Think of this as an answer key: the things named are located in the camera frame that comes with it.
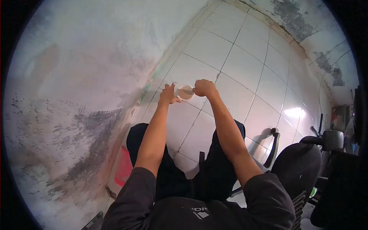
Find person's left hand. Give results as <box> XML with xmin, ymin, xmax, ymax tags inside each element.
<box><xmin>158</xmin><ymin>82</ymin><xmax>182</xmax><ymax>106</ymax></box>

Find person's right hand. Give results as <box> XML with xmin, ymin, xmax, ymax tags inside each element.
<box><xmin>192</xmin><ymin>79</ymin><xmax>219</xmax><ymax>98</ymax></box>

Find person's right fingers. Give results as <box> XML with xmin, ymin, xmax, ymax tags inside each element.
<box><xmin>192</xmin><ymin>80</ymin><xmax>207</xmax><ymax>97</ymax></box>

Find small white round cup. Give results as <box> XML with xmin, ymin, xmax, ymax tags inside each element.
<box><xmin>174</xmin><ymin>84</ymin><xmax>196</xmax><ymax>101</ymax></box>

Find person's legs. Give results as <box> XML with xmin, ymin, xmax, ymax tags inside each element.
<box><xmin>126</xmin><ymin>119</ymin><xmax>246</xmax><ymax>202</ymax></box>

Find red flat object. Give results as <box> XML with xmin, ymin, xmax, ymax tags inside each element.
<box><xmin>114</xmin><ymin>146</ymin><xmax>133</xmax><ymax>187</ymax></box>

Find person's body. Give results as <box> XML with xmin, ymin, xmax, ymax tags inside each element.
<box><xmin>101</xmin><ymin>167</ymin><xmax>297</xmax><ymax>230</ymax></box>

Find black office chair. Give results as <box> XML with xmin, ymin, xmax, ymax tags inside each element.
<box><xmin>230</xmin><ymin>128</ymin><xmax>345</xmax><ymax>230</ymax></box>

